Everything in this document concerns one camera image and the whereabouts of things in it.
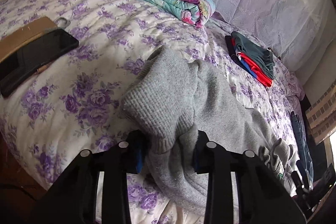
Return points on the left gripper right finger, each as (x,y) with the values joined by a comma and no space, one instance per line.
(261,197)

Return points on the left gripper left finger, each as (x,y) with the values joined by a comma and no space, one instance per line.
(72,197)

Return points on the grey sweatpants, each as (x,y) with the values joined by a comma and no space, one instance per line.
(172,100)

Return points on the dark blue jeans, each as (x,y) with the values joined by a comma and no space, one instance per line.
(304,163)

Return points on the purple floral bedspread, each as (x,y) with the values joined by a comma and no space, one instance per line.
(73,104)

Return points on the striped beige curtain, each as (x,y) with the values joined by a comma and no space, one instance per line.
(321,116)

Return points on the stack of folded clothes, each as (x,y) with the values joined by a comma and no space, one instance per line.
(254,59)

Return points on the black smartphone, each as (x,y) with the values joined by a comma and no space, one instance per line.
(23,63)

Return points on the gold flat box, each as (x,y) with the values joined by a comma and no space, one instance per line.
(25,35)

